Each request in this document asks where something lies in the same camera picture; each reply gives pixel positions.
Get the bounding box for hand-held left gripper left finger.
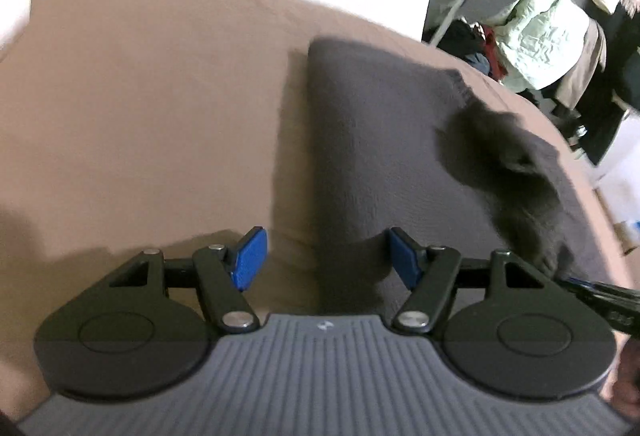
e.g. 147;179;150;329
109;226;267;336

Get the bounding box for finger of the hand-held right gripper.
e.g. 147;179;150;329
555;277;640;333

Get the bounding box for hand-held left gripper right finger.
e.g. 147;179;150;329
390;227;546;336

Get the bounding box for dark grey knitted sweater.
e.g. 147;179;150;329
305;36;608;317

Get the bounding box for black clothes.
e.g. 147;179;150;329
440;18;493;77

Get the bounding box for black garment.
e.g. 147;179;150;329
570;0;640;167

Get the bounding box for red cloth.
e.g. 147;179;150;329
480;26;506;77

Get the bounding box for beige garment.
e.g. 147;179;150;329
555;21;608;109

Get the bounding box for pale green jacket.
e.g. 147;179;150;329
492;0;593;92

